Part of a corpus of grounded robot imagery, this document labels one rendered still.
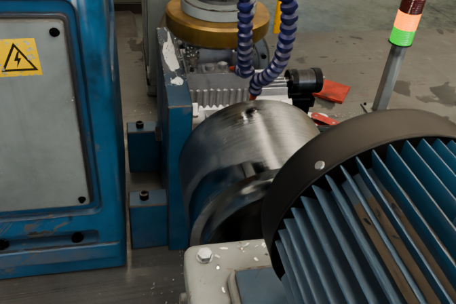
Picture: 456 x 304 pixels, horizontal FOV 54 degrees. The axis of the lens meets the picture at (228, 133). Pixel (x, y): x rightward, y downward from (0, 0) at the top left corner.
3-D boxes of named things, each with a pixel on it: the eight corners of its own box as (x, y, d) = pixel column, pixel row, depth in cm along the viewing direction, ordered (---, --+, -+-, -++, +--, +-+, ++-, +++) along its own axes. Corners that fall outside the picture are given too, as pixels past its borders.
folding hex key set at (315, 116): (339, 127, 130) (340, 122, 128) (334, 132, 127) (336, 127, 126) (312, 116, 133) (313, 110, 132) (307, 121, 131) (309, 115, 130)
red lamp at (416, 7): (405, 15, 117) (410, -2, 114) (394, 7, 121) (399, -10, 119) (426, 15, 118) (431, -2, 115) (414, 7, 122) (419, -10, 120)
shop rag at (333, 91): (296, 91, 145) (296, 88, 144) (307, 75, 154) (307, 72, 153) (342, 104, 140) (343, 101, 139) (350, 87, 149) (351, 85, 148)
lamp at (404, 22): (400, 31, 119) (405, 15, 117) (389, 22, 124) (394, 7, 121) (420, 31, 120) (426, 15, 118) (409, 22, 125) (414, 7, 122)
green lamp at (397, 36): (395, 47, 122) (400, 31, 119) (385, 37, 127) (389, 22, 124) (414, 47, 123) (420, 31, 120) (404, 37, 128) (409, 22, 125)
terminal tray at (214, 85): (185, 109, 82) (186, 74, 78) (179, 80, 90) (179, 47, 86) (248, 106, 84) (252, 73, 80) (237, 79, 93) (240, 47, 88)
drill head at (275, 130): (203, 406, 57) (214, 288, 42) (174, 200, 85) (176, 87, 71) (383, 374, 62) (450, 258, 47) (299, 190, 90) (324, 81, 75)
